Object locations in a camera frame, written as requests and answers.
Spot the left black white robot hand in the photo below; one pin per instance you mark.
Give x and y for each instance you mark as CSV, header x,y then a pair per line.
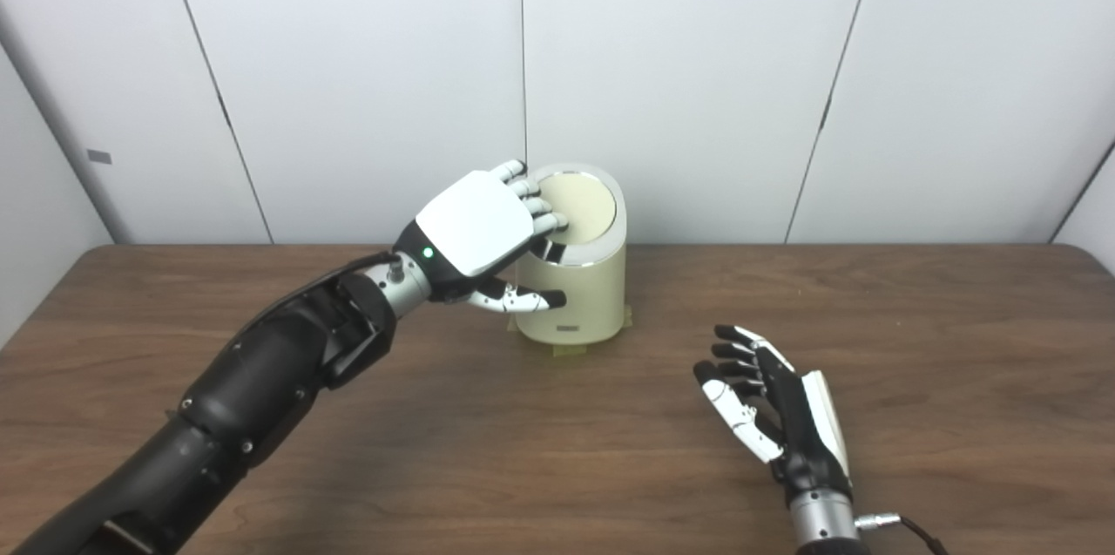
x,y
475,224

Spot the cream-colored cylindrical bin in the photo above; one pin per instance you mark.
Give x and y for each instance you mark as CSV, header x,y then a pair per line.
x,y
575,294

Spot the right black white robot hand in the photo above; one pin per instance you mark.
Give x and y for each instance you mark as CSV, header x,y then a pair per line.
x,y
784,416

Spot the cream round bin lid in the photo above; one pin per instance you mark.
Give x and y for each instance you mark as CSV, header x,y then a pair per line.
x,y
588,206

